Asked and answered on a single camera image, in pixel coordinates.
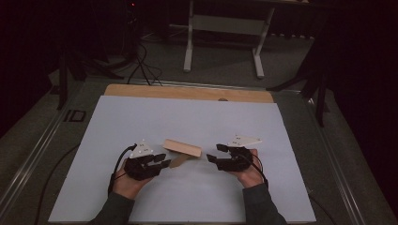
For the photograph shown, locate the white metal desk frame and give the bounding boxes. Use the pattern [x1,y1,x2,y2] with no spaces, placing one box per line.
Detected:
[183,0,314,80]

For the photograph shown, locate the person's left hand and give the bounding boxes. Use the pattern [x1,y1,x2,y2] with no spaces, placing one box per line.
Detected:
[112,158,152,201]

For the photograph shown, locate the black tripod stand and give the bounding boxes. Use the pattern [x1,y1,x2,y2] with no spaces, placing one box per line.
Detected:
[55,46,126,111]
[266,31,331,128]

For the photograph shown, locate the wooden table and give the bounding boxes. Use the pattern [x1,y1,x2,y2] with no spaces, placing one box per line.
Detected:
[103,83,275,104]

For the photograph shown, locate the person's right hand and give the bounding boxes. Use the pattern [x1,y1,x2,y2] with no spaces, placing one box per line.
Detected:
[233,148,266,189]

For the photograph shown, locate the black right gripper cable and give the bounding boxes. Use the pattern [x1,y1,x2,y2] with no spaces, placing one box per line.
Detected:
[243,153,337,225]

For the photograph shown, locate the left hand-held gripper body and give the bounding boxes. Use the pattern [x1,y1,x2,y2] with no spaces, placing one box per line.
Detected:
[124,139,164,182]

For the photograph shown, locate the metal floor rail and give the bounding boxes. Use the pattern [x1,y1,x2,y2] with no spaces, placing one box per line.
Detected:
[308,98,367,225]
[0,106,69,215]

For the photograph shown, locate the wooden photo frame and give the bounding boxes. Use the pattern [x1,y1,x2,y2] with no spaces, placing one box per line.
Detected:
[161,139,203,170]

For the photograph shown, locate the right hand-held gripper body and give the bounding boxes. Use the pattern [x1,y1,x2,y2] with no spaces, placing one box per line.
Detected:
[218,134,263,173]

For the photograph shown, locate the black floor cables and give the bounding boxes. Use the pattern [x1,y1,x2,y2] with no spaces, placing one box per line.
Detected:
[126,41,163,87]

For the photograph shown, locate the white table mat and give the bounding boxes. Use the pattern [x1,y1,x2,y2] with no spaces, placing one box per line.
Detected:
[48,95,317,223]

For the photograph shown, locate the black floor socket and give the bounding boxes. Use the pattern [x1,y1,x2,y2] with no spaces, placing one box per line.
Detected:
[64,109,87,124]

